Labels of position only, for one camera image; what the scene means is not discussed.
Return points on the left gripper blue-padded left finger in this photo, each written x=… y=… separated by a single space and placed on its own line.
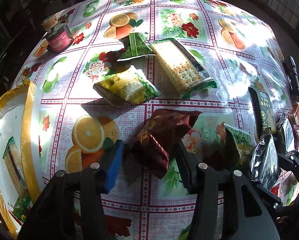
x=112 y=162

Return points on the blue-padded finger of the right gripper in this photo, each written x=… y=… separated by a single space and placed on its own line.
x=270 y=200

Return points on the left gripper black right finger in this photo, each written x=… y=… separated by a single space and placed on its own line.
x=186 y=162

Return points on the dark red gold snack bag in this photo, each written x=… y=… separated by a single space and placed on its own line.
x=155 y=141

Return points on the green-edged cracker pack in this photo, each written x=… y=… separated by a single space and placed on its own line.
x=13 y=162
x=186 y=73

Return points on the dark foil snack bag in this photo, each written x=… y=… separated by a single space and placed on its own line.
x=284 y=142

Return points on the silver foil snack bag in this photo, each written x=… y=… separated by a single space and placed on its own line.
x=264 y=166

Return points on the green yellow snack packet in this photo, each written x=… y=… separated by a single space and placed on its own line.
x=238 y=149

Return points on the clear nut mix packet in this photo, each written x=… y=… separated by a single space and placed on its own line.
x=263 y=111

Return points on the yellow green snack bag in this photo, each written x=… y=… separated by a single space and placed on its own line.
x=127 y=88

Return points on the floral fruit print tablecloth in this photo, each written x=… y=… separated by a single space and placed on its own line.
x=67 y=104

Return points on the green peas snack bag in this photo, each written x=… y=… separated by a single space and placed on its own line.
x=22 y=208

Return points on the yellow white shallow box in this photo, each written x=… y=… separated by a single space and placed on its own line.
x=19 y=118

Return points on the black flashlight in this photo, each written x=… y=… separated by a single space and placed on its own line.
x=292 y=71

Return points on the green striped snack bag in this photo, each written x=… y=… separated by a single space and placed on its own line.
x=135 y=47

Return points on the pink labelled jar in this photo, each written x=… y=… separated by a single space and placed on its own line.
x=59 y=38

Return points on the small beige round container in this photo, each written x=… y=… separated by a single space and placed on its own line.
x=49 y=22

